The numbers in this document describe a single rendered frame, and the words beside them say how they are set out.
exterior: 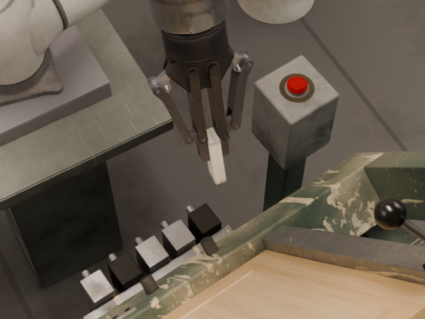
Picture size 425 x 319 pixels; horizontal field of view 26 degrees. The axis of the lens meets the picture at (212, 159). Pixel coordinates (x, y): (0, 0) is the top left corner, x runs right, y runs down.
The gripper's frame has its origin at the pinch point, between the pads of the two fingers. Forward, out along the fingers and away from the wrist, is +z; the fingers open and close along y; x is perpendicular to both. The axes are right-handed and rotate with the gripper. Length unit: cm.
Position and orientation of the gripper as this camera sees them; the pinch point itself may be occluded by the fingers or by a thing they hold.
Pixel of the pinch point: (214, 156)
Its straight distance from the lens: 117.6
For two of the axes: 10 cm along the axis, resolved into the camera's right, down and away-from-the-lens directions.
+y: 9.5, -2.8, 1.6
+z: 1.3, 7.7, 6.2
